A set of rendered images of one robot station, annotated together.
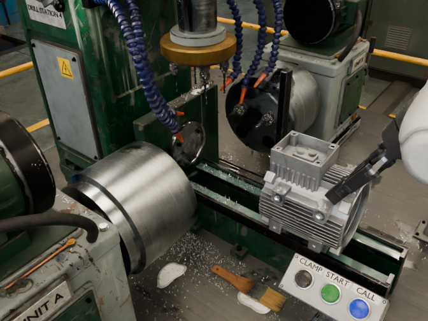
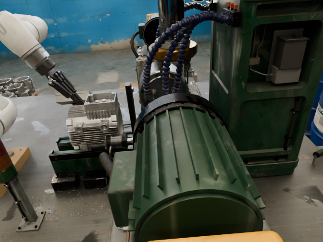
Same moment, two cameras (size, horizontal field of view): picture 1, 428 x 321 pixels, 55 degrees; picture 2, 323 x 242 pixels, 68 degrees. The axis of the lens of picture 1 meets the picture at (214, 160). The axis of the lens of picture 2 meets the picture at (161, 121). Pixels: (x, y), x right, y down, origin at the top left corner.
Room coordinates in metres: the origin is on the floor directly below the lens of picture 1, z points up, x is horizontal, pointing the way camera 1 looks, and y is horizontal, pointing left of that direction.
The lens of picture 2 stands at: (1.62, -0.59, 1.55)
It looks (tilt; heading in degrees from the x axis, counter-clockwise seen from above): 31 degrees down; 141
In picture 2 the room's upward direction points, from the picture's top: 5 degrees counter-clockwise
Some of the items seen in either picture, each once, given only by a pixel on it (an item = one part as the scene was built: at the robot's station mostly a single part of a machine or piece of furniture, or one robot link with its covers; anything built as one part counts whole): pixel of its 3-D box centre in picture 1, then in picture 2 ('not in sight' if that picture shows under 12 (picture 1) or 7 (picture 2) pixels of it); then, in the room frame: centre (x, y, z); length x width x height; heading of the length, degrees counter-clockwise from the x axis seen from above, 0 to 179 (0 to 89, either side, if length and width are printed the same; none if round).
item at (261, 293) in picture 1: (246, 286); not in sight; (0.67, -0.08, 0.80); 0.21 x 0.05 x 0.01; 54
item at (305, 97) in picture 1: (277, 102); not in sight; (1.20, -0.21, 1.04); 0.41 x 0.25 x 0.25; 141
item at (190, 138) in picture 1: (188, 144); not in sight; (1.00, 0.07, 1.02); 0.15 x 0.02 x 0.15; 141
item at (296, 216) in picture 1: (314, 199); (97, 125); (0.75, -0.24, 1.02); 0.20 x 0.19 x 0.19; 52
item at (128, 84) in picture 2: (283, 115); (132, 116); (0.96, -0.19, 1.12); 0.04 x 0.03 x 0.26; 51
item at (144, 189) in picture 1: (113, 220); (162, 83); (0.66, 0.22, 1.04); 0.37 x 0.25 x 0.25; 141
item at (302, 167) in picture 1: (303, 160); (102, 105); (0.77, -0.20, 1.11); 0.12 x 0.11 x 0.07; 52
